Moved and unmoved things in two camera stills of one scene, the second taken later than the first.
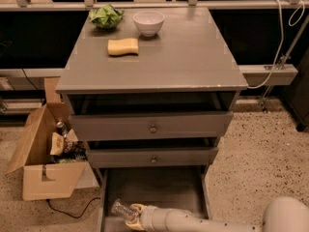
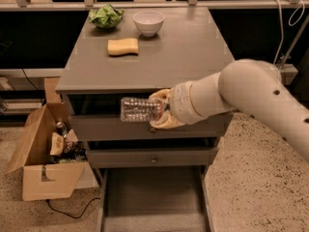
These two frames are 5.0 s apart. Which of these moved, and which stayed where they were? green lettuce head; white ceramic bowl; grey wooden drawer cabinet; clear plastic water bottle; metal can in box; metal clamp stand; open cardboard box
Moved: clear plastic water bottle
Stayed: open cardboard box; metal can in box; green lettuce head; white ceramic bowl; grey wooden drawer cabinet; metal clamp stand
